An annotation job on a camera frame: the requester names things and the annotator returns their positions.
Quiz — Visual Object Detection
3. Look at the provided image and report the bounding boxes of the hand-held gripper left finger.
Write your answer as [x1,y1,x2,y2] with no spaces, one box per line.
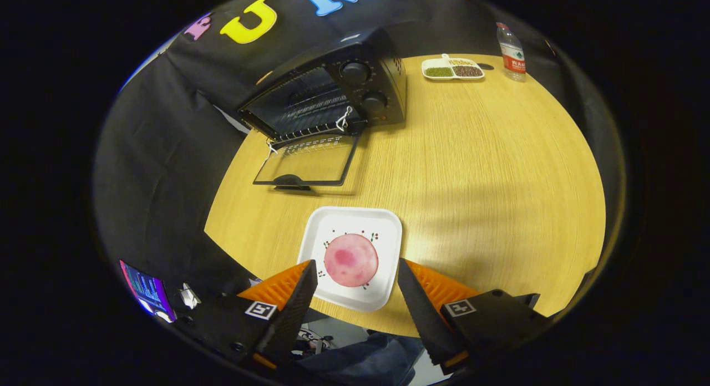
[177,260,318,371]

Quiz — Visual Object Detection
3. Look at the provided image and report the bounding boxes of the person's blue trouser leg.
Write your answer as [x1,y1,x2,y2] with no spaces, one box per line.
[294,332,425,386]

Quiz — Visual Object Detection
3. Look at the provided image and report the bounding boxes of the clear plastic water bottle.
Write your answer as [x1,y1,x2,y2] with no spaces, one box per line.
[495,22,526,83]

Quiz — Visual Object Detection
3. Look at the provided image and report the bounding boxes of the black toaster oven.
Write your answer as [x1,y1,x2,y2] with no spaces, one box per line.
[237,26,408,191]

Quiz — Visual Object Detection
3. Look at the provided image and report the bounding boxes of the pink round ham slice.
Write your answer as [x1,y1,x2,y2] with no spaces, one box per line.
[323,233,379,288]

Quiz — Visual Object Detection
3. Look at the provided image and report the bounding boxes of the chrome wire oven rack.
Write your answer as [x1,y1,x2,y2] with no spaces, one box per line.
[271,119,366,144]

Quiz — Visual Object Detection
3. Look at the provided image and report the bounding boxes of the purple lit screen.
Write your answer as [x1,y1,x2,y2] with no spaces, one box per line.
[119,260,178,323]

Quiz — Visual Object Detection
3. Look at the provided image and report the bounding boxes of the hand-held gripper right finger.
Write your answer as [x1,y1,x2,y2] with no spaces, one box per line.
[397,257,552,375]

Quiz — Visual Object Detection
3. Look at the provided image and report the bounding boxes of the white square plate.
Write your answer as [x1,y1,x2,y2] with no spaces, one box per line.
[297,206,403,312]

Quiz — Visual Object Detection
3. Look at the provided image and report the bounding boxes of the white divided dish with beans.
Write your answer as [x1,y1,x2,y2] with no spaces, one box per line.
[421,54,486,81]

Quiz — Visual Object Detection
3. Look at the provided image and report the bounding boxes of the small white object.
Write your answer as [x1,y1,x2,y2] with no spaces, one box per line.
[180,283,201,310]

